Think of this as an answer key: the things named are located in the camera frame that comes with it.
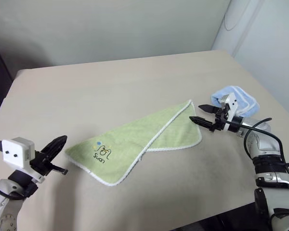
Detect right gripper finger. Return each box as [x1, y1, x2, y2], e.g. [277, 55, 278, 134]
[197, 104, 218, 115]
[189, 116, 214, 133]

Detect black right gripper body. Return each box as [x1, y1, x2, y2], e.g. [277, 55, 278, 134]
[210, 106, 230, 133]

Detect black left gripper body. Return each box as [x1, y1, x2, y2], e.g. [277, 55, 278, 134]
[29, 150, 54, 179]

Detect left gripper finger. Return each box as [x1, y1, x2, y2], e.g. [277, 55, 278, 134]
[49, 164, 69, 176]
[39, 135, 68, 160]

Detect green towel with embroidery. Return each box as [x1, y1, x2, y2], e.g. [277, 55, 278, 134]
[64, 99, 203, 187]

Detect folded blue towel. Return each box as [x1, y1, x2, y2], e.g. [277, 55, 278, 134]
[210, 85, 260, 118]

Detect white rounded cabinet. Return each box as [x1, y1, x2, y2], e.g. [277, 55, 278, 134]
[211, 0, 289, 121]

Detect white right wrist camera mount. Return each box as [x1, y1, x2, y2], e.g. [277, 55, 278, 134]
[218, 94, 241, 132]

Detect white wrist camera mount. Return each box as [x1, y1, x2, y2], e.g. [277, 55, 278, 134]
[1, 137, 45, 184]
[218, 94, 241, 132]

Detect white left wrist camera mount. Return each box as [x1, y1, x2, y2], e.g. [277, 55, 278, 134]
[1, 137, 45, 184]

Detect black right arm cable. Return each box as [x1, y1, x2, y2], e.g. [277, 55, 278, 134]
[228, 117, 289, 195]

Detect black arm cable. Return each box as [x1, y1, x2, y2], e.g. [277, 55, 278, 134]
[0, 140, 24, 201]
[228, 117, 289, 195]

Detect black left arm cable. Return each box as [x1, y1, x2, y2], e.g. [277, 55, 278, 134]
[0, 140, 24, 201]

